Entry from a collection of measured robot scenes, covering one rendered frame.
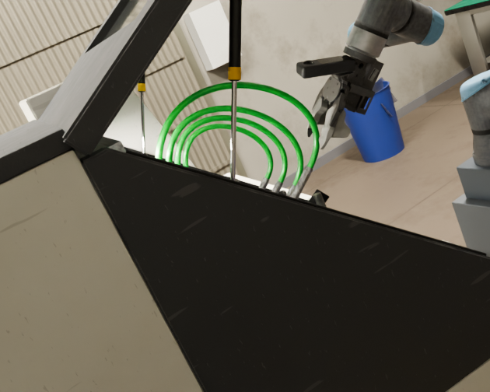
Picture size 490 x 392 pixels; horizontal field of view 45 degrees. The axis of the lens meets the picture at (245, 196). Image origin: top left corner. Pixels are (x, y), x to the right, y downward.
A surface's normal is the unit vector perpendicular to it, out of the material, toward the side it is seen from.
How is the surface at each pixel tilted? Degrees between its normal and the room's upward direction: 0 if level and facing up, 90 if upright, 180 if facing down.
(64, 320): 90
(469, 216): 90
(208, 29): 90
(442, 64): 90
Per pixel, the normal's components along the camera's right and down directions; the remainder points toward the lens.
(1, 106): 0.45, 0.09
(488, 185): -0.80, 0.48
